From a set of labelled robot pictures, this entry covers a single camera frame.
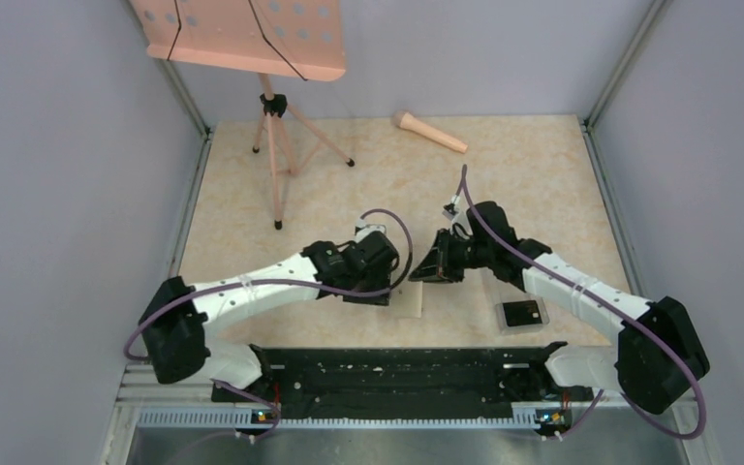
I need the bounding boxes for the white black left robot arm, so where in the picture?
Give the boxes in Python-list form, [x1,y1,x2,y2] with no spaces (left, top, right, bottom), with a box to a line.
[138,231,399,401]

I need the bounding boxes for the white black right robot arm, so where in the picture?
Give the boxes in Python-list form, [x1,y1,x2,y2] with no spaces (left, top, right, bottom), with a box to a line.
[409,201,710,415]

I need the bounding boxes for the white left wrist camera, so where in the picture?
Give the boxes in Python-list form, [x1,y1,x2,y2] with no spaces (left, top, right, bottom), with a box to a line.
[354,218,387,242]

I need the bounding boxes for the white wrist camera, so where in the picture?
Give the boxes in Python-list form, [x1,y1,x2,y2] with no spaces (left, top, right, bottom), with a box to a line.
[354,218,387,242]
[442,197,465,224]

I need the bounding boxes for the beige leather card holder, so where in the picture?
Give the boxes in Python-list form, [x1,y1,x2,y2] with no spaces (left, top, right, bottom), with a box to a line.
[388,281,423,319]

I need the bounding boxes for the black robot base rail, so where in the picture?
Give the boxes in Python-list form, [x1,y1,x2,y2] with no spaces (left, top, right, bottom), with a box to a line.
[245,348,563,420]

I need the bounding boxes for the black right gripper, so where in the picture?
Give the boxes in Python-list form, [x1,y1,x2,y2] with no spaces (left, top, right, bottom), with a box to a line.
[411,228,494,284]

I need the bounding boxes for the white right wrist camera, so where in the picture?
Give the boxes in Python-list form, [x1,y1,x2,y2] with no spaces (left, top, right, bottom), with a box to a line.
[442,197,465,224]

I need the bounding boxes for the pink microphone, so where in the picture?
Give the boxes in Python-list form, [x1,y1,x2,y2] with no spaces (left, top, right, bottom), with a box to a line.
[391,110,468,154]

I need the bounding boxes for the pink music stand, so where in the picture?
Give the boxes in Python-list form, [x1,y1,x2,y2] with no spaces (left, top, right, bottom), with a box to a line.
[131,0,356,229]

